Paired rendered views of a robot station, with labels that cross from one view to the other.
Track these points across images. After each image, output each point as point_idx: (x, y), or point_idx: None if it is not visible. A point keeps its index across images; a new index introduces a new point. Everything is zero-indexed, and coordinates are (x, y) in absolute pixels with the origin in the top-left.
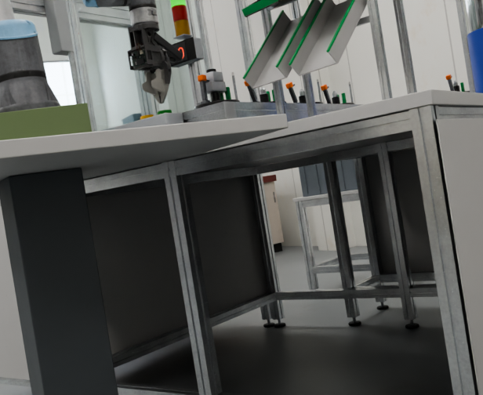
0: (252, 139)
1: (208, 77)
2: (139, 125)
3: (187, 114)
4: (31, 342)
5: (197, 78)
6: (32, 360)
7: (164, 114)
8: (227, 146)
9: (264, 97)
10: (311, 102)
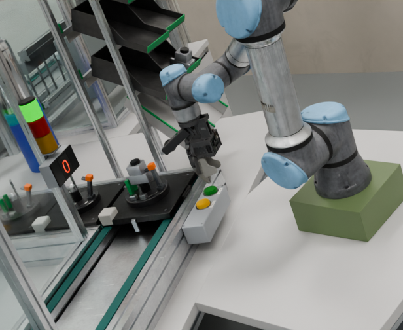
0: (263, 171)
1: (143, 165)
2: (216, 208)
3: (206, 187)
4: None
5: (153, 167)
6: None
7: (225, 186)
8: (258, 183)
9: (79, 191)
10: (122, 173)
